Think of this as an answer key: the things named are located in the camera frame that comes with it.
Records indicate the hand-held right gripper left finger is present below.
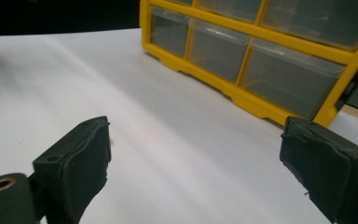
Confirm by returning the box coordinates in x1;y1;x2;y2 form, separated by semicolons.
32;116;112;224

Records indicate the yellow plastic drawer cabinet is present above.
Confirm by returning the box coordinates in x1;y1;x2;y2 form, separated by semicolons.
139;0;358;128

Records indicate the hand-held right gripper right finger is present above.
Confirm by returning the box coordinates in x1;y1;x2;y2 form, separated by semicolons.
280;116;358;224

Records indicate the set of clear plastic drawers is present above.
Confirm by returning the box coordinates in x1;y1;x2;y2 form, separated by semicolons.
149;0;358;120

